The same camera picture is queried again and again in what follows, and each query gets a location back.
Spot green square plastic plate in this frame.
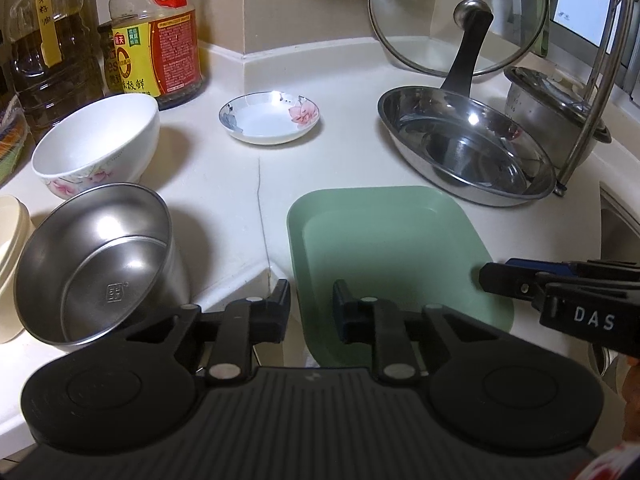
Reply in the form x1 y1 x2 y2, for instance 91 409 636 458
286 186 514 367

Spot person's right hand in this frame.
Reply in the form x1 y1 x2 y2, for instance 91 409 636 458
622 358 640 443

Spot stainless steel sink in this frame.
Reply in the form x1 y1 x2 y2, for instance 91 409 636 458
589 188 639 377

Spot large stainless steel basin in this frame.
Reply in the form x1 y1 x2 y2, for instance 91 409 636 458
378 86 556 208

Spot stainless steel bowl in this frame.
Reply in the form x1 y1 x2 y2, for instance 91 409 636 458
14 183 191 348

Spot steel pot with lid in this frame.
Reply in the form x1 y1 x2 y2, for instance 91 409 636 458
503 66 590 171

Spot small floral ceramic dish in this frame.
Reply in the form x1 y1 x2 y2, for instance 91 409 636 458
218 90 320 146

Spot white floral ceramic bowl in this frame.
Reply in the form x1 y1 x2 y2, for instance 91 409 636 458
30 93 160 200

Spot cream plastic bowl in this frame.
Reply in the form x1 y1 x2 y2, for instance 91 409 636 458
0 195 35 344

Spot glass pot lid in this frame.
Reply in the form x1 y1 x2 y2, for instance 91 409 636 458
368 0 549 77

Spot soy sauce bottle red label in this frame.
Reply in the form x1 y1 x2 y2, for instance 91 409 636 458
108 0 203 110

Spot colourful striped bowl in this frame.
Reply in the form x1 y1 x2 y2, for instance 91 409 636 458
0 94 30 183

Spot dark oil bottle yellow label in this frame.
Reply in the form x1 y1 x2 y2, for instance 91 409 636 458
4 0 103 140

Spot black lid handle stand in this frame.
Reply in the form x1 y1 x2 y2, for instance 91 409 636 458
442 0 494 98

